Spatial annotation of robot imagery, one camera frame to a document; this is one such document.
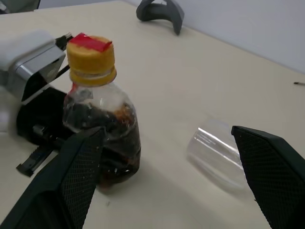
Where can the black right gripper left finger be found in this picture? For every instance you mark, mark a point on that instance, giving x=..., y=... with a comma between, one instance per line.
x=54, y=181

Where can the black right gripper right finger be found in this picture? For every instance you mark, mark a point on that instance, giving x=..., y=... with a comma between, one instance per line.
x=274, y=171

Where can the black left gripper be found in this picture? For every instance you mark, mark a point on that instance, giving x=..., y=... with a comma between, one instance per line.
x=43, y=112

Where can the clear bottle with yellow cap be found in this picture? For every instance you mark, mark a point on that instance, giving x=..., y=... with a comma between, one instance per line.
x=112, y=119

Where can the clear plastic cup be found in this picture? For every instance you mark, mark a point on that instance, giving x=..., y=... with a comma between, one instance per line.
x=214, y=157

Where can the grey curved plastic stand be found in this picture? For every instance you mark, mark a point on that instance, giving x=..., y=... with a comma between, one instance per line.
x=164, y=12

